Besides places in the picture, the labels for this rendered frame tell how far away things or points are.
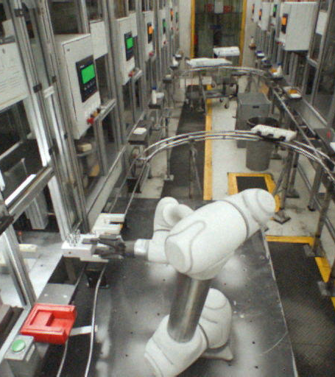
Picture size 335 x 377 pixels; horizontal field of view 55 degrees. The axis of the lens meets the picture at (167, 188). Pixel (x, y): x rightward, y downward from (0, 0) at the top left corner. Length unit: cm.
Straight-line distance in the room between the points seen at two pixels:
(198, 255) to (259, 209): 21
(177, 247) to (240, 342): 88
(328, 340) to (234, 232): 182
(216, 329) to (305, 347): 120
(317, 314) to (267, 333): 108
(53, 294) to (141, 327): 42
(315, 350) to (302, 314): 28
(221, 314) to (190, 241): 62
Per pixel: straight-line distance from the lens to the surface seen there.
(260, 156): 423
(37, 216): 182
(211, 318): 133
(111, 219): 192
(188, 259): 76
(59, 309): 137
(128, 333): 160
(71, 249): 146
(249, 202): 86
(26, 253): 170
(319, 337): 255
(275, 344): 160
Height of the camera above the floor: 197
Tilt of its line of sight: 31 degrees down
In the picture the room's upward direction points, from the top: 2 degrees counter-clockwise
